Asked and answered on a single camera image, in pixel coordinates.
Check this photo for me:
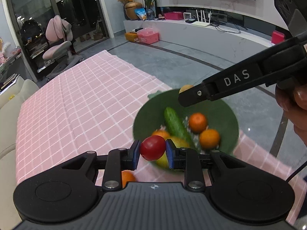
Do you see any pink checked tablecloth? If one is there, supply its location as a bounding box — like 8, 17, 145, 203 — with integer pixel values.
15, 49, 307, 225

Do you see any yellow box on floor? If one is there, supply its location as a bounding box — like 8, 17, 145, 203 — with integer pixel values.
124, 32, 138, 42

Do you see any green colander bowl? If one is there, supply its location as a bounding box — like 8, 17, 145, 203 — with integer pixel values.
133, 89, 239, 155

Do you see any red cherry tomato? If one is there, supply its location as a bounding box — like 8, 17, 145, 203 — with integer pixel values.
140, 136, 166, 161

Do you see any blue snack bag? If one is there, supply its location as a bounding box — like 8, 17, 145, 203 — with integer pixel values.
134, 8, 147, 21

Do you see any white wifi router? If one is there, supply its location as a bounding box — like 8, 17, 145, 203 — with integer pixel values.
192, 10, 212, 27

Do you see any person's right hand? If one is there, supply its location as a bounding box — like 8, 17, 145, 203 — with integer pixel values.
275, 85, 307, 145

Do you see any pink storage box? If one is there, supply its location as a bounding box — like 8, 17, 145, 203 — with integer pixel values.
137, 27, 159, 45

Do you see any orange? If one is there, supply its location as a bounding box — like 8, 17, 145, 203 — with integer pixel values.
151, 130, 171, 140
122, 170, 137, 188
199, 129, 221, 150
188, 113, 208, 134

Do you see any magenta box on console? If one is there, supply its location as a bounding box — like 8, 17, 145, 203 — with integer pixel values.
164, 11, 184, 20

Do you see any potted green plant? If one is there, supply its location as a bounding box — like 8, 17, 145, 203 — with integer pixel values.
136, 0, 162, 20

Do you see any pink office chair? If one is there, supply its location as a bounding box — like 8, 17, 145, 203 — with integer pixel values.
43, 15, 84, 80

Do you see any beige sofa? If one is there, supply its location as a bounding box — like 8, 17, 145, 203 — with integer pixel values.
1, 77, 39, 229

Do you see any green cucumber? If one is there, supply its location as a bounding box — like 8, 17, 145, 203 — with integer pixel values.
164, 107, 197, 151

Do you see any golden round vase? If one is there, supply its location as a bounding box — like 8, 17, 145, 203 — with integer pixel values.
124, 1, 143, 20

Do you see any white tv console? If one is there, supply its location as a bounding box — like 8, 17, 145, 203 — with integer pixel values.
123, 20, 273, 63

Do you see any desk with books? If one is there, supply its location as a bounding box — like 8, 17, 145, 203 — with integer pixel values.
1, 47, 22, 91

